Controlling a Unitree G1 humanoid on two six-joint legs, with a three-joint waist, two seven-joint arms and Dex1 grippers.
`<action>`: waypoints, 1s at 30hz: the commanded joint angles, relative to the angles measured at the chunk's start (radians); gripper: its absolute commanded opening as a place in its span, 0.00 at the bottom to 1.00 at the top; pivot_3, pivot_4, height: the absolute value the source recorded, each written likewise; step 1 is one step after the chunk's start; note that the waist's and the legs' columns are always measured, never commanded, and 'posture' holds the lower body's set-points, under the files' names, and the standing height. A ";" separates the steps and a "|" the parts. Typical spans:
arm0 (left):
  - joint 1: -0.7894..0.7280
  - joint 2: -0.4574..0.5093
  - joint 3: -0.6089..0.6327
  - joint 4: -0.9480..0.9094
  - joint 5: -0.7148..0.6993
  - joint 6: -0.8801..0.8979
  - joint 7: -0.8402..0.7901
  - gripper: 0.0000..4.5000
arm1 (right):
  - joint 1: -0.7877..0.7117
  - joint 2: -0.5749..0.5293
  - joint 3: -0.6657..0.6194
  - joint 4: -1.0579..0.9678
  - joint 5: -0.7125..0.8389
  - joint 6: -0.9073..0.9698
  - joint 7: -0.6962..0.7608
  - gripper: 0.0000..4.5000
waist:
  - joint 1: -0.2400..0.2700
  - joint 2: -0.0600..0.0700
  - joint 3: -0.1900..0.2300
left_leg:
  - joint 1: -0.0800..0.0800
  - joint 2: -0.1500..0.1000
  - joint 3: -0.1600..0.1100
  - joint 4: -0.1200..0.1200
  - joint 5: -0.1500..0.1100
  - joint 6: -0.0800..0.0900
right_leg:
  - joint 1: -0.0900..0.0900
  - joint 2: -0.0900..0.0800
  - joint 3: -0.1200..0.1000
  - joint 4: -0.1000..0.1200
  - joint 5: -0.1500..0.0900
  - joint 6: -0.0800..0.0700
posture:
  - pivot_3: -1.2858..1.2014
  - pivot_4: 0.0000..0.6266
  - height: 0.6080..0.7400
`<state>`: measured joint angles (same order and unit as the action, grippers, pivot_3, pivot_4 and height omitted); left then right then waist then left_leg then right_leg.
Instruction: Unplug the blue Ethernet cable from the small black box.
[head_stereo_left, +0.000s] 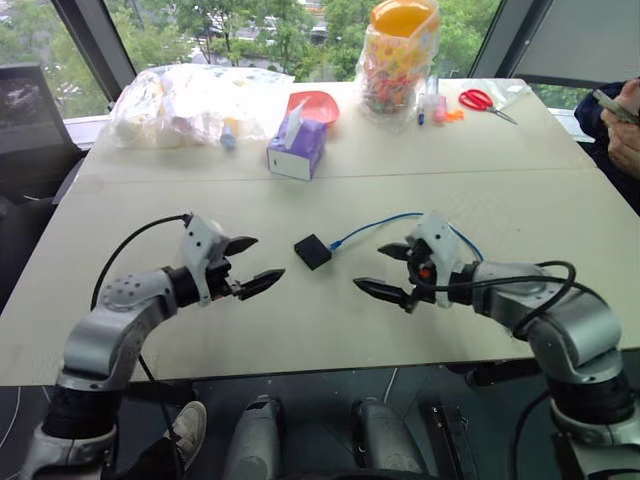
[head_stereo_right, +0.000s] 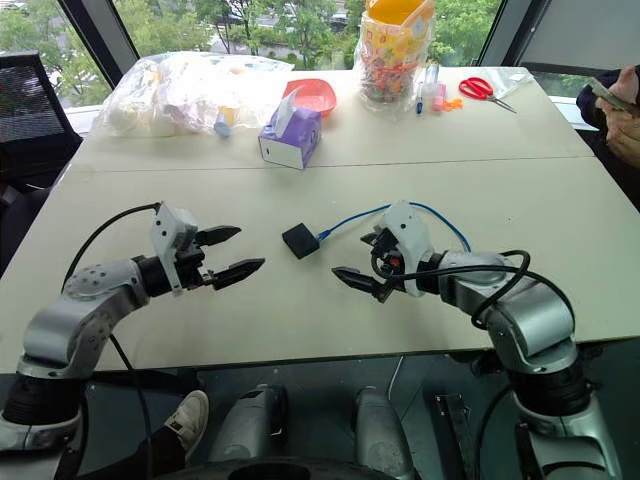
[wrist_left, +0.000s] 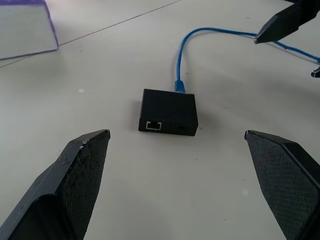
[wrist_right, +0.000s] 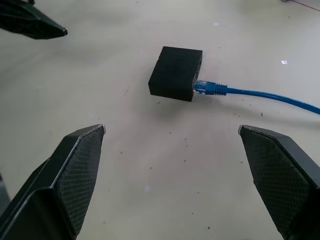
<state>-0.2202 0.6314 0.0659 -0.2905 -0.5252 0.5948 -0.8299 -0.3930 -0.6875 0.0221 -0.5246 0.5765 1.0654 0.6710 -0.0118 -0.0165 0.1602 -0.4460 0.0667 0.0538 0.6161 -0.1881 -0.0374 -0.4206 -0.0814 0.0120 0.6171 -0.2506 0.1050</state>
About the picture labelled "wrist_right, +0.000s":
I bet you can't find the black plastic box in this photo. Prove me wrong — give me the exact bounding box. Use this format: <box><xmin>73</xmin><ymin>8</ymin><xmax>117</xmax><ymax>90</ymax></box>
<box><xmin>147</xmin><ymin>45</ymin><xmax>204</xmax><ymax>103</ymax></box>

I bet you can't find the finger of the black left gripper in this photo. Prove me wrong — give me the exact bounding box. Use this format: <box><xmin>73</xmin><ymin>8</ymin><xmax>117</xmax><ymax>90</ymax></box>
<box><xmin>0</xmin><ymin>0</ymin><xmax>69</xmax><ymax>40</ymax></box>

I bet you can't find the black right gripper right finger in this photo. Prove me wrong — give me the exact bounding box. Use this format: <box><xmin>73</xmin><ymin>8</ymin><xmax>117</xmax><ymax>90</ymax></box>
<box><xmin>237</xmin><ymin>124</ymin><xmax>320</xmax><ymax>240</ymax></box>

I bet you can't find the blue Ethernet cable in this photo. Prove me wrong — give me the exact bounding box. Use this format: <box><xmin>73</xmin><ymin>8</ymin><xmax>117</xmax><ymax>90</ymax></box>
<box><xmin>192</xmin><ymin>79</ymin><xmax>320</xmax><ymax>116</ymax></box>

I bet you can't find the thin red wire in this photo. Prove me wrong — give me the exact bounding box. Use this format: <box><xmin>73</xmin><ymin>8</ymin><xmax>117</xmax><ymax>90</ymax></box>
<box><xmin>291</xmin><ymin>0</ymin><xmax>320</xmax><ymax>13</ymax></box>

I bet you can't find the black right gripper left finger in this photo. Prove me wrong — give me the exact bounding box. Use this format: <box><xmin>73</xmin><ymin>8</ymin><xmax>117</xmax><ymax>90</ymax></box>
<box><xmin>0</xmin><ymin>124</ymin><xmax>107</xmax><ymax>240</ymax></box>

